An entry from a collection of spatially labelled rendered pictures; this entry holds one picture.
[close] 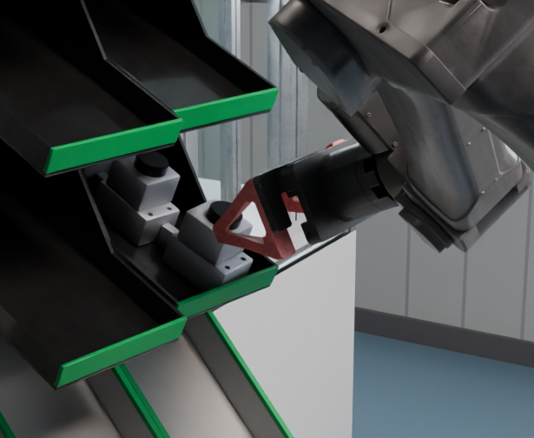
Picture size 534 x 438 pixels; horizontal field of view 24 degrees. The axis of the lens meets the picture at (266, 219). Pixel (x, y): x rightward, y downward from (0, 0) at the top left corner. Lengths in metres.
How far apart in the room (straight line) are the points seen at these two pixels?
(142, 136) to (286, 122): 1.51
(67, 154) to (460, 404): 2.99
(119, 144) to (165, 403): 0.33
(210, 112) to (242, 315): 1.28
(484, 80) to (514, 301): 3.61
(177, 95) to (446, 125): 0.43
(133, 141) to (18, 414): 0.27
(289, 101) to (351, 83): 1.88
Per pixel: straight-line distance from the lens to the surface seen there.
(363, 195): 0.97
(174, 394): 1.19
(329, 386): 2.67
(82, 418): 1.10
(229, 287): 1.08
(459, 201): 0.81
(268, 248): 0.99
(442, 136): 0.68
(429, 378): 3.97
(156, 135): 0.95
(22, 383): 1.09
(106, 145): 0.91
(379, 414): 3.71
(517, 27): 0.47
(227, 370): 1.21
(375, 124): 0.90
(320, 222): 0.98
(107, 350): 0.95
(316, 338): 2.57
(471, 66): 0.46
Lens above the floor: 1.56
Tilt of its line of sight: 16 degrees down
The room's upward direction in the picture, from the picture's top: straight up
